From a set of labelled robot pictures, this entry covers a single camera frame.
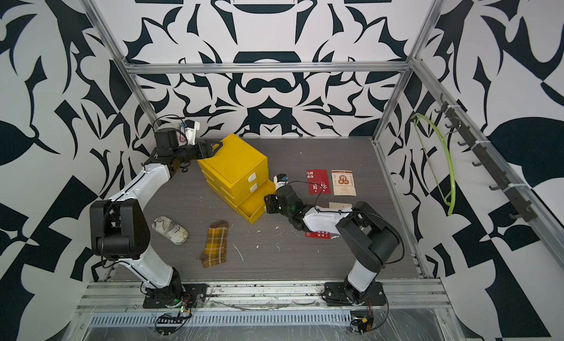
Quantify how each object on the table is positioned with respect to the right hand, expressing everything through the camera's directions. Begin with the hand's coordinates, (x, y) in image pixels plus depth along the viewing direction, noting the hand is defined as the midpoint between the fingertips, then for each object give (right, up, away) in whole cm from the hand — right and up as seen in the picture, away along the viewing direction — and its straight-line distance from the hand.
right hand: (266, 195), depth 90 cm
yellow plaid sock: (-18, -20, -7) cm, 28 cm away
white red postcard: (+35, +4, +13) cm, 38 cm away
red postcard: (+25, +6, +15) cm, 29 cm away
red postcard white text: (+21, -15, -3) cm, 26 cm away
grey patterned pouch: (-35, -13, -5) cm, 37 cm away
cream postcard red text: (+33, -6, +6) cm, 34 cm away
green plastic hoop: (+58, -1, -23) cm, 63 cm away
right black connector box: (+31, -39, -19) cm, 53 cm away
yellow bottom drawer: (-5, -5, +1) cm, 7 cm away
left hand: (-20, +22, -2) cm, 30 cm away
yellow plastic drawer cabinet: (-8, +10, -11) cm, 17 cm away
